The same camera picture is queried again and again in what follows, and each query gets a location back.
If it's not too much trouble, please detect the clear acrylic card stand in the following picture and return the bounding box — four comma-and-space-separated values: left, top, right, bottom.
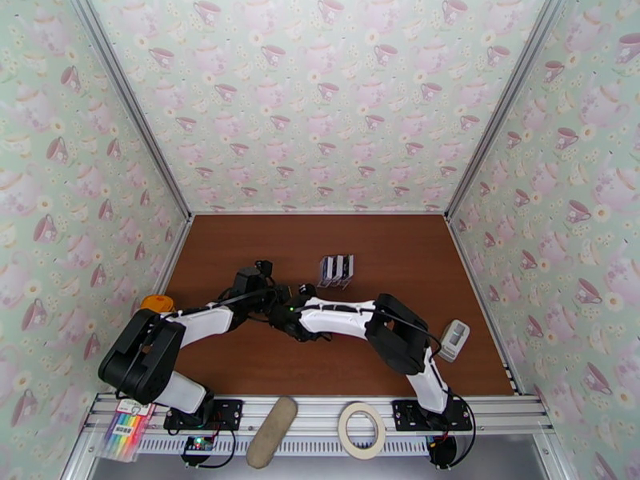
315, 253, 355, 294

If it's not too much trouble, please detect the orange lidded cup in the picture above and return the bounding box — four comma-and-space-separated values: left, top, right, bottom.
139, 293, 177, 315

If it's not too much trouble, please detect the beige oblong eraser pad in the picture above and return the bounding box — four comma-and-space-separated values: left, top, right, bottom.
245, 395, 299, 470

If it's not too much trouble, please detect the white masking tape roll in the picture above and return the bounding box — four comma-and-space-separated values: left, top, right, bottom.
337, 401, 387, 461

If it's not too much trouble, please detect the small circuit board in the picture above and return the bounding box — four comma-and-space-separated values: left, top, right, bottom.
182, 435, 217, 456

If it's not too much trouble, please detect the white handheld device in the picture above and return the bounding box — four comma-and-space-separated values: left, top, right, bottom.
438, 318, 471, 364

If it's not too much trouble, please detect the colour marker pen pack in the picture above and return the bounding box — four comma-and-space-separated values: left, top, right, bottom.
102, 397, 158, 464

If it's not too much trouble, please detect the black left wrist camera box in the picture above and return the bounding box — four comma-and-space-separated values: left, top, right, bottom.
234, 259, 275, 298

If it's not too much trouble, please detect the aluminium front rail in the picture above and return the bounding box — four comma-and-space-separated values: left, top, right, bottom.
82, 393, 554, 436

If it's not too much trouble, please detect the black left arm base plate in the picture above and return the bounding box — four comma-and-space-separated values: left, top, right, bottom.
163, 398, 245, 435

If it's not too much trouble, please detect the perforated metal cable tray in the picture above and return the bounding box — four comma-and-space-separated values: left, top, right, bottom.
137, 435, 435, 458

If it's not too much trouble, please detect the black left base cable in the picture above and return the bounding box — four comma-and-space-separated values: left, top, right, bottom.
199, 427, 237, 469

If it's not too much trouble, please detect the black base cable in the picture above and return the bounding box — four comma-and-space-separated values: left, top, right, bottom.
451, 397, 482, 468
199, 427, 237, 469

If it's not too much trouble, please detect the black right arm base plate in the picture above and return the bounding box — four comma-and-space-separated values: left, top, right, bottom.
390, 397, 474, 433

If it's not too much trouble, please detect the aluminium side rail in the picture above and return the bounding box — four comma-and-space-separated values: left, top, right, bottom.
446, 217, 524, 396

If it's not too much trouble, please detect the black right base cable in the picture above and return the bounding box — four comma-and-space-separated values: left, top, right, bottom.
451, 397, 482, 468

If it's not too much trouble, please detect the aluminium frame post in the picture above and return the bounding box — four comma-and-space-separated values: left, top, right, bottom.
444, 0, 572, 221
67, 0, 194, 221

